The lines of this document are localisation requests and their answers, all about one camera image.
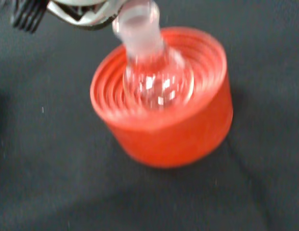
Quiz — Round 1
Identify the orange ribbed flask ring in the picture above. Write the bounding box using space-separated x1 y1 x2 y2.
90 26 234 168

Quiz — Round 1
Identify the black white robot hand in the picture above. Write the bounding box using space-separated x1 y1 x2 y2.
9 0 130 34

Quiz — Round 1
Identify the black bench cloth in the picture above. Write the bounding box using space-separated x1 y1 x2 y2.
0 0 299 231

